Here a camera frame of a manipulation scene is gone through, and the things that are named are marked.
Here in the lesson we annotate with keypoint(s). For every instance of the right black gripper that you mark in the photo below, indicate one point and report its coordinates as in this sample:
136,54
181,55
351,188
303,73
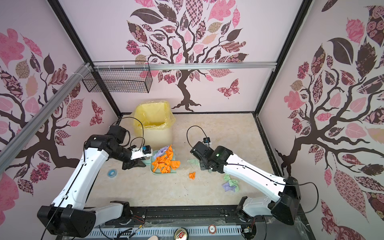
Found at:
202,166

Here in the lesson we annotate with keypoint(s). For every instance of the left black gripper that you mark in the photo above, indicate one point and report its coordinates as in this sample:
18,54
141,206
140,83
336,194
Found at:
132,163

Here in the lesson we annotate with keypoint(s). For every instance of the small orange scrap front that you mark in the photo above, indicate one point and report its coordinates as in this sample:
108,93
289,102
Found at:
192,175

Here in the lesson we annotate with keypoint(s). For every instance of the purple paper scrap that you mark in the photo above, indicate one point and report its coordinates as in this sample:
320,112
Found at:
228,187
161,152

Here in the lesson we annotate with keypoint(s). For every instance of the green paper scrap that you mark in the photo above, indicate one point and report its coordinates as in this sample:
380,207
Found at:
235,182

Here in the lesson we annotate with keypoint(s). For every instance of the purple paper scrap back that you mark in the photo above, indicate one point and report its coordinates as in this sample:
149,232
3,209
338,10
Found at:
161,152

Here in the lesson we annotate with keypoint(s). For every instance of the orange paper scrap pile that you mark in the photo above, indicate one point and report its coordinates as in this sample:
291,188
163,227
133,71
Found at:
165,164

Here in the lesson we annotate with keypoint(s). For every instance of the green hand brush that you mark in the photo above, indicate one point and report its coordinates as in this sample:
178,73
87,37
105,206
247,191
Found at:
194,162

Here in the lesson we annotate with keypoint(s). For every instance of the green plastic dustpan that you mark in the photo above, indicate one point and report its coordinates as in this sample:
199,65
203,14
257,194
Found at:
147,161

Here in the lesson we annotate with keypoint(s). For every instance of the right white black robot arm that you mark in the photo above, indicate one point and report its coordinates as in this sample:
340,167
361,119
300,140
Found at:
282,196

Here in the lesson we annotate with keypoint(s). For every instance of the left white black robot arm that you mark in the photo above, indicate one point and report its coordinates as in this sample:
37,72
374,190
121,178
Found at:
66,215

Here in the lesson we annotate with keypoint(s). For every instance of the blue tape roll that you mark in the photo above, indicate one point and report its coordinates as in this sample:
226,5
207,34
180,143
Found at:
112,173

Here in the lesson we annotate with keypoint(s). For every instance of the cream trash bin yellow bag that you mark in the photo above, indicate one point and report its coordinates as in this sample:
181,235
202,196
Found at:
154,121

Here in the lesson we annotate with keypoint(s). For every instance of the red white round sticker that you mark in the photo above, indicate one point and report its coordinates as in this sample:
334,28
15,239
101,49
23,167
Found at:
212,229

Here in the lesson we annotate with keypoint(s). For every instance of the metal can top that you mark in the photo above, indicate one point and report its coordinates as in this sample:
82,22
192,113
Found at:
181,234

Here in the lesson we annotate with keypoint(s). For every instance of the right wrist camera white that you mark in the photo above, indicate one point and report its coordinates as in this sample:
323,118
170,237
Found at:
206,140

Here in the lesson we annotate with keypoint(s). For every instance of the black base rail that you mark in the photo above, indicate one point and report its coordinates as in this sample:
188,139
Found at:
253,228

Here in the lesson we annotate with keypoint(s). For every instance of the grey slotted cable duct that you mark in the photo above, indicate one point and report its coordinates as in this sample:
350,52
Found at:
163,233

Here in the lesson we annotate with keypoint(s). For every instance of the black wire basket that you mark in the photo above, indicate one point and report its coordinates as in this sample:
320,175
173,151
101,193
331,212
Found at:
119,77

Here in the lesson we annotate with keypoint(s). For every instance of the aluminium rail back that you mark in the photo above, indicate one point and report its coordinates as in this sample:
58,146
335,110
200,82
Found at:
198,66

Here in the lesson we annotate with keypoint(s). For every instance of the aluminium rail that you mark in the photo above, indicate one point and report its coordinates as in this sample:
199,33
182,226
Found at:
198,66
12,149

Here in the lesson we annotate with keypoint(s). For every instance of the aluminium rail left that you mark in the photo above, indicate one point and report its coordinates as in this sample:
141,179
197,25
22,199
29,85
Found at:
12,149

